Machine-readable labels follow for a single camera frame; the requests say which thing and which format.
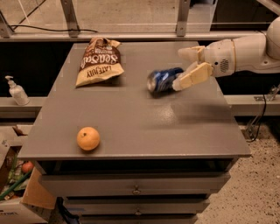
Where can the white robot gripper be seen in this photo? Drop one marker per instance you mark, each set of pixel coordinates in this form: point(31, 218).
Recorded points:
point(219, 58)

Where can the cardboard box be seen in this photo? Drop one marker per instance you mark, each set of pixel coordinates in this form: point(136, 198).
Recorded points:
point(23, 199)

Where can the top drawer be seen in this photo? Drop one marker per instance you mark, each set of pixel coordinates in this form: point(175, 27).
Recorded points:
point(134, 185)

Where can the middle drawer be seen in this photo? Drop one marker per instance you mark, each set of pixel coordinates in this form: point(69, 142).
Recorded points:
point(137, 206)

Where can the orange fruit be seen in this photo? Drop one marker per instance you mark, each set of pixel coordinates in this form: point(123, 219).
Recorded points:
point(88, 138)

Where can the drawer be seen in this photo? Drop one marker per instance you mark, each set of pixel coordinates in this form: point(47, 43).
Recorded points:
point(137, 206)
point(134, 185)

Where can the small red fruit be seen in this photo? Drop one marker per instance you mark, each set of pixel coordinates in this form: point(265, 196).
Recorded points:
point(27, 166)

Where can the white pump bottle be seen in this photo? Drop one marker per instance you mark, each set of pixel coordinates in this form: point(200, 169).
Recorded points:
point(17, 92)

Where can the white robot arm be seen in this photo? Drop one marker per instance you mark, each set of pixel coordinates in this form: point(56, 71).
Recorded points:
point(258, 53)

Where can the grey drawer cabinet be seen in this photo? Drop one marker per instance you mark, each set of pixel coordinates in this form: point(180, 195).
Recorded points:
point(192, 131)

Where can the blue pepsi can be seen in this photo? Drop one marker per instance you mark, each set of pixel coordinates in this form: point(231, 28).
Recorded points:
point(161, 80)

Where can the metal window frame rail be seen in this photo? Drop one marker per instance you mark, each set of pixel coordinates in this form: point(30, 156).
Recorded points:
point(81, 20)

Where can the brown chip bag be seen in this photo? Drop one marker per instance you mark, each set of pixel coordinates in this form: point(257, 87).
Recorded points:
point(100, 62)

